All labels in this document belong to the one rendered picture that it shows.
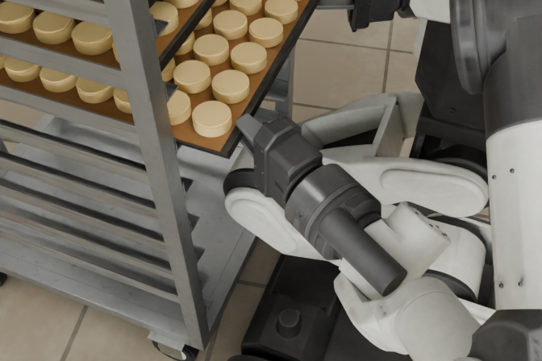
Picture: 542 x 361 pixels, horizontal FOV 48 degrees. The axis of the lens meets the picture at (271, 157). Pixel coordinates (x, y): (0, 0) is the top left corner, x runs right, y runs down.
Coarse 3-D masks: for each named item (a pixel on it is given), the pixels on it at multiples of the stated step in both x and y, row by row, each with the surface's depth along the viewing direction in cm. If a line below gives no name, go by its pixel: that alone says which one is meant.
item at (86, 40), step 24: (0, 0) 80; (168, 0) 78; (192, 0) 79; (0, 24) 75; (24, 24) 75; (48, 24) 74; (72, 24) 74; (96, 24) 74; (48, 48) 74; (72, 48) 74; (96, 48) 72
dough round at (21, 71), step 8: (8, 56) 83; (8, 64) 82; (16, 64) 82; (24, 64) 82; (32, 64) 82; (8, 72) 82; (16, 72) 82; (24, 72) 82; (32, 72) 82; (16, 80) 82; (24, 80) 82
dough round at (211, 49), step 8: (200, 40) 85; (208, 40) 85; (216, 40) 85; (224, 40) 85; (200, 48) 84; (208, 48) 84; (216, 48) 84; (224, 48) 84; (200, 56) 84; (208, 56) 83; (216, 56) 84; (224, 56) 85; (208, 64) 84; (216, 64) 85
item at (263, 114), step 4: (260, 108) 128; (264, 108) 127; (268, 108) 127; (256, 112) 129; (260, 112) 128; (264, 112) 128; (268, 112) 128; (272, 112) 127; (276, 112) 127; (280, 112) 126; (256, 116) 129; (260, 116) 129; (264, 116) 129; (268, 116) 128; (272, 116) 128; (260, 120) 128; (264, 120) 128
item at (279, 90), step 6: (276, 84) 120; (282, 84) 120; (288, 84) 119; (270, 90) 121; (276, 90) 121; (282, 90) 121; (288, 90) 120; (270, 96) 120; (276, 96) 120; (282, 96) 120
